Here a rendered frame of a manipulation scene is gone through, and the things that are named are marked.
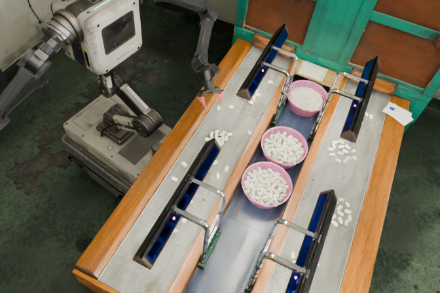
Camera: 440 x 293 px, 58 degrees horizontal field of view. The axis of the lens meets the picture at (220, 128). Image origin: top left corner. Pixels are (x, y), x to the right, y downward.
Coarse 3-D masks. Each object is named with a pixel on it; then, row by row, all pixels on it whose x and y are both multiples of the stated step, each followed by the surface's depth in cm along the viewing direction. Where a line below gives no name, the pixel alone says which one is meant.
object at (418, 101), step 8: (240, 32) 276; (248, 32) 273; (232, 40) 284; (248, 40) 278; (264, 48) 278; (304, 56) 267; (312, 56) 264; (320, 56) 262; (320, 64) 266; (328, 64) 263; (336, 64) 260; (400, 88) 252; (400, 96) 256; (408, 96) 254; (416, 96) 251; (424, 96) 248; (416, 104) 255; (424, 104) 252; (416, 112) 259
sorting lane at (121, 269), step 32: (288, 64) 270; (224, 96) 246; (224, 128) 230; (192, 160) 215; (224, 160) 217; (160, 192) 201; (192, 224) 192; (128, 256) 180; (160, 256) 181; (128, 288) 171; (160, 288) 172
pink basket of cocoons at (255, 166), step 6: (258, 162) 214; (264, 162) 215; (270, 162) 215; (252, 168) 214; (264, 168) 217; (270, 168) 217; (276, 168) 215; (282, 168) 213; (246, 174) 212; (282, 174) 214; (288, 180) 210; (288, 192) 207; (258, 204) 201; (276, 204) 199
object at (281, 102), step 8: (272, 48) 221; (280, 48) 220; (296, 56) 218; (264, 64) 212; (296, 64) 222; (280, 72) 210; (288, 72) 210; (288, 80) 213; (288, 88) 237; (280, 96) 223; (280, 104) 228; (280, 112) 245; (272, 120) 241
